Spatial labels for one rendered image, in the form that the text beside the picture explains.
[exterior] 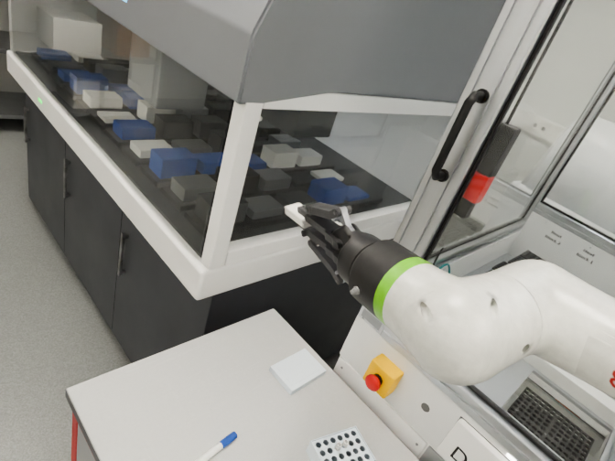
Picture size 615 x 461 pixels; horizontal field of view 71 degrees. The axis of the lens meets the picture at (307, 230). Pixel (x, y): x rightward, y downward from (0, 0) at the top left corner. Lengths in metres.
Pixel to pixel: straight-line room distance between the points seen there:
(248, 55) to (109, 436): 0.80
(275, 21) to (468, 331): 0.70
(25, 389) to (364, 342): 1.39
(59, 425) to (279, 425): 1.07
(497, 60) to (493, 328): 0.55
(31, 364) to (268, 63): 1.62
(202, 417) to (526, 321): 0.75
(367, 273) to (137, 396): 0.69
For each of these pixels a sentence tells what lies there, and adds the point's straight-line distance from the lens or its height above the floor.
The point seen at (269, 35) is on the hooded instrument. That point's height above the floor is 1.50.
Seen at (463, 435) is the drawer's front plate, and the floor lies 0.91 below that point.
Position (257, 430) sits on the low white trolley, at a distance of 1.05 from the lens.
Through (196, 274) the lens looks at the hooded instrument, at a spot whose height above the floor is 0.88.
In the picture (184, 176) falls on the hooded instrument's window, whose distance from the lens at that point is 1.18.
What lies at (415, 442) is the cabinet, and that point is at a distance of 1.18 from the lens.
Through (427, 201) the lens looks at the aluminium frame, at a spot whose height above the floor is 1.30.
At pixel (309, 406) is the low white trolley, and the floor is 0.76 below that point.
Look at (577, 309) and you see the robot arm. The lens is 0.53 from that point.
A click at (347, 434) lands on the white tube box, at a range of 1.08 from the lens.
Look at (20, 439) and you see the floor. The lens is 1.95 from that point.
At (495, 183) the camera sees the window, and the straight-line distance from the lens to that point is 0.89.
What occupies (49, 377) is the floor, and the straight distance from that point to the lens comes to 2.09.
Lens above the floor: 1.62
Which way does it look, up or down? 29 degrees down
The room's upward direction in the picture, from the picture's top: 19 degrees clockwise
